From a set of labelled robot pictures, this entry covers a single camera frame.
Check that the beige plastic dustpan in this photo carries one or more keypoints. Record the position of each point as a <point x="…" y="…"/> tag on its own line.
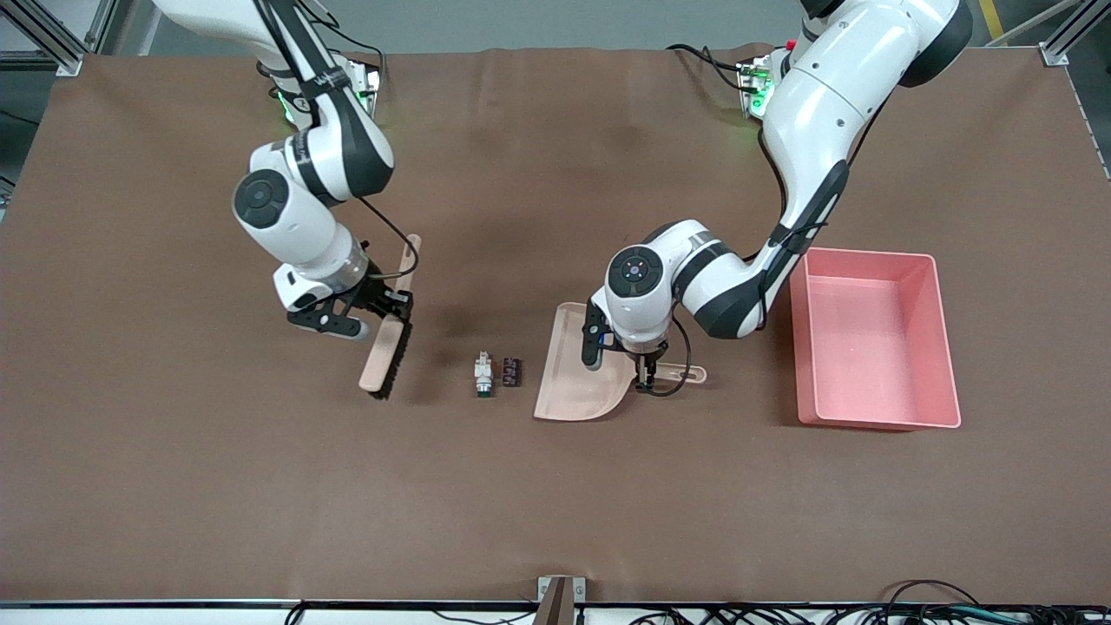
<point x="577" y="382"/>

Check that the metal table edge bracket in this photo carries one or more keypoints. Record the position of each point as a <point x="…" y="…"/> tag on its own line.
<point x="561" y="595"/>

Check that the aluminium frame profile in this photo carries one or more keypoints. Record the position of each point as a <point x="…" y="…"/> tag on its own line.
<point x="1072" y="30"/>
<point x="52" y="39"/>

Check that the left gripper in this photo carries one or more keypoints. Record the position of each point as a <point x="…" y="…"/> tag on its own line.
<point x="645" y="359"/>

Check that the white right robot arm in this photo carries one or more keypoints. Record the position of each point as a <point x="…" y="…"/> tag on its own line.
<point x="295" y="217"/>

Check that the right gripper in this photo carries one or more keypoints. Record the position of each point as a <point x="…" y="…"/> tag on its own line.
<point x="384" y="299"/>

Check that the white green push-button switch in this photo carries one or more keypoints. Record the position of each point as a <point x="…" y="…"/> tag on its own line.
<point x="483" y="373"/>

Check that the pink plastic bin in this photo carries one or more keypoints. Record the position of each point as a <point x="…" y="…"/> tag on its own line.
<point x="868" y="347"/>

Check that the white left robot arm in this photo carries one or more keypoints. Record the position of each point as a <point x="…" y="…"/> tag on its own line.
<point x="825" y="104"/>

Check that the beige brush with black bristles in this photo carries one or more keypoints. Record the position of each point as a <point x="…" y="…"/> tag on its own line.
<point x="382" y="360"/>

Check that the black table edge strip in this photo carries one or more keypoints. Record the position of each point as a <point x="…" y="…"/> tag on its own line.
<point x="174" y="603"/>

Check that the brown table mat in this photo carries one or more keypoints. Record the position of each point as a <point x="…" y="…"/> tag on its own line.
<point x="555" y="503"/>

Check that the black relay module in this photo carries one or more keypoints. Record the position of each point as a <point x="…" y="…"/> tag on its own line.
<point x="512" y="371"/>

